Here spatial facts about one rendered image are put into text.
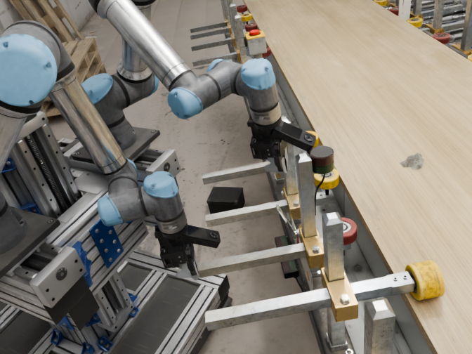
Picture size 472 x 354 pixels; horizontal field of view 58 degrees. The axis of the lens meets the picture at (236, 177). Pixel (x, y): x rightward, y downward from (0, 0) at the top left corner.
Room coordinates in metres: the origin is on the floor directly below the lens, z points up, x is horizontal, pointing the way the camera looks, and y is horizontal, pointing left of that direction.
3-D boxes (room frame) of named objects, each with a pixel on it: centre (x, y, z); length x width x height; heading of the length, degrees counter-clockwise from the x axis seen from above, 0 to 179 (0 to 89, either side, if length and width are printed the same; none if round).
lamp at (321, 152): (0.90, -0.22, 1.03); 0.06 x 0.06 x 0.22; 0
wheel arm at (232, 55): (2.61, -0.09, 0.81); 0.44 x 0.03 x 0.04; 90
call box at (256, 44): (1.66, -0.18, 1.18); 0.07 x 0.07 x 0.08; 0
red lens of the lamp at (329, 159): (0.90, -0.22, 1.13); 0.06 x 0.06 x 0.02
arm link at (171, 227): (0.85, 0.18, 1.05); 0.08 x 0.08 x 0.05
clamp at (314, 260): (0.88, -0.18, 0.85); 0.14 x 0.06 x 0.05; 0
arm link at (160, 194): (0.86, 0.19, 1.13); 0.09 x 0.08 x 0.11; 97
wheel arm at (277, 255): (0.86, -0.06, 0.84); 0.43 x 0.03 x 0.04; 90
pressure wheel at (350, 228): (0.86, -0.26, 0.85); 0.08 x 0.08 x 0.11
